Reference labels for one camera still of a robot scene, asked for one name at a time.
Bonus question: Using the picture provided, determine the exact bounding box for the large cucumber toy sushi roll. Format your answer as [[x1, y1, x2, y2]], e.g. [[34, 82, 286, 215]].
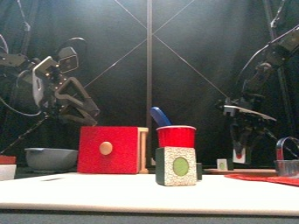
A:
[[153, 146, 198, 187]]

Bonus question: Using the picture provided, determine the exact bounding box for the metal basket with handle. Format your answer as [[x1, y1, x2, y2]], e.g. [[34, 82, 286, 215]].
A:
[[273, 136, 299, 178]]

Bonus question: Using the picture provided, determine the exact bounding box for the red cup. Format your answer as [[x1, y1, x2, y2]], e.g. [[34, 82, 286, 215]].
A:
[[154, 124, 197, 149]]

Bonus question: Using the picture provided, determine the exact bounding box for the white red toy sushi piece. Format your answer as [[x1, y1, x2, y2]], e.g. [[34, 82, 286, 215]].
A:
[[230, 145, 252, 165]]

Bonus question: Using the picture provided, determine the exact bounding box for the small cucumber toy sushi piece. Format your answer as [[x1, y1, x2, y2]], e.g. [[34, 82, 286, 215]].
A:
[[216, 158, 229, 172]]

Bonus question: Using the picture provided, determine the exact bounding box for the red plate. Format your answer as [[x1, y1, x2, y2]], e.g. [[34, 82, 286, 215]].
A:
[[224, 173, 299, 188]]

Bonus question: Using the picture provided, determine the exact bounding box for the grey bowl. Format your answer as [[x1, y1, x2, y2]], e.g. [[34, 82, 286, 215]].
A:
[[22, 147, 80, 172]]

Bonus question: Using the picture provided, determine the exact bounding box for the large white board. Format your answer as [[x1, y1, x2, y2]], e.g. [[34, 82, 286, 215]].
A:
[[0, 171, 299, 217]]

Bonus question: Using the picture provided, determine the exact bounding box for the blue handled toy knife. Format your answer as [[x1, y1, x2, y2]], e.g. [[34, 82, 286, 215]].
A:
[[149, 106, 173, 128]]

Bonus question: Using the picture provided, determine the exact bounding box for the red box with wooden knob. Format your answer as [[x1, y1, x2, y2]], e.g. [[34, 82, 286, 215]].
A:
[[76, 125, 150, 175]]

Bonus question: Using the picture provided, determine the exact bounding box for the red and white container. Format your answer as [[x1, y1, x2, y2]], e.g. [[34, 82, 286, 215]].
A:
[[0, 155, 18, 182]]

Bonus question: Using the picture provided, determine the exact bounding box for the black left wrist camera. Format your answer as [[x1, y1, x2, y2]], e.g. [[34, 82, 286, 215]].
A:
[[55, 46, 80, 74]]

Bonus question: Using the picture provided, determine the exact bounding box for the vertical metal frame pole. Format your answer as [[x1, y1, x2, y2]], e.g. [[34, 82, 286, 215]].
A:
[[144, 0, 154, 168]]

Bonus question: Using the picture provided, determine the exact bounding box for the dark green toy block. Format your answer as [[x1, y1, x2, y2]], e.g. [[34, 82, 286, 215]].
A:
[[196, 162, 204, 181]]

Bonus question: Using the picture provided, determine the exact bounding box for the wooden cutting board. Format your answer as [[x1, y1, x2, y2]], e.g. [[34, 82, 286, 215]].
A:
[[202, 167, 278, 176]]

